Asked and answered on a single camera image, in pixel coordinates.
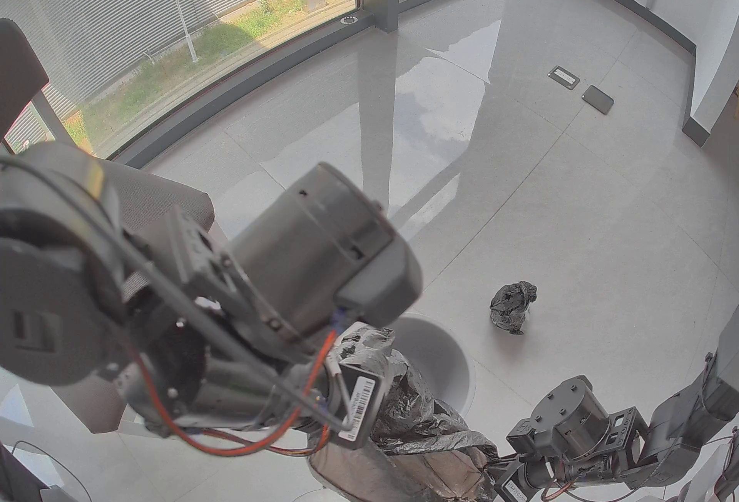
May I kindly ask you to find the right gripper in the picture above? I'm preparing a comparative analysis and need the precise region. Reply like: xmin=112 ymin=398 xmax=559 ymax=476
xmin=493 ymin=455 xmax=579 ymax=502

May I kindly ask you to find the black plastic bag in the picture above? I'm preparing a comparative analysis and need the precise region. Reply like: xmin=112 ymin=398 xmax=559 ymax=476
xmin=309 ymin=322 xmax=502 ymax=502

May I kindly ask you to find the grey chair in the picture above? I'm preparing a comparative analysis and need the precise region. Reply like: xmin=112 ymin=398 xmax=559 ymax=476
xmin=0 ymin=18 xmax=216 ymax=434

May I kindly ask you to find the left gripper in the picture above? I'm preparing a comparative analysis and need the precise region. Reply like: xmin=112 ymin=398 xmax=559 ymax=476
xmin=173 ymin=350 xmax=388 ymax=454

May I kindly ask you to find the crumpled black plastic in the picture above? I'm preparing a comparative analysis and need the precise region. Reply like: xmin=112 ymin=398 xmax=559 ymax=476
xmin=490 ymin=281 xmax=538 ymax=336

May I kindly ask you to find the white trash bin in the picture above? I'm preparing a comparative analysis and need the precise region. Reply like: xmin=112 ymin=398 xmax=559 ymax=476
xmin=395 ymin=314 xmax=478 ymax=422

